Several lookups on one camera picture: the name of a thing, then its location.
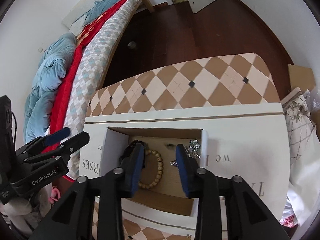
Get white cardboard jewelry box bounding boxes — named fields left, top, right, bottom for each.
left=100, top=127, right=208, bottom=217

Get red blanket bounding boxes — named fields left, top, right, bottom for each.
left=50, top=0, right=140, bottom=136

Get black smart band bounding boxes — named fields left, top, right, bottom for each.
left=119, top=140, right=146, bottom=169

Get pink hanger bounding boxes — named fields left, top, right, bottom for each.
left=48, top=186, right=61, bottom=205

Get bed with plaid mattress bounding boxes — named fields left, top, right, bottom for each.
left=23, top=0, right=155, bottom=181

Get light blue duvet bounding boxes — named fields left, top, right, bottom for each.
left=23, top=0, right=136, bottom=144

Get diamond pattern table cloth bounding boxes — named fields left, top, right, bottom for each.
left=79, top=53, right=290, bottom=239

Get clear plastic wrap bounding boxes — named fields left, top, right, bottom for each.
left=303, top=87, right=320, bottom=122

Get flat cardboard piece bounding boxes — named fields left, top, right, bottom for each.
left=288, top=64, right=316, bottom=92

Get white pillow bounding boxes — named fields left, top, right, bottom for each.
left=61, top=0, right=146, bottom=34

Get silver chain jewelry pile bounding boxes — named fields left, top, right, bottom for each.
left=170, top=139, right=201, bottom=169

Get wooden bead bracelet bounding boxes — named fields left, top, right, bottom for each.
left=138, top=149, right=164, bottom=190

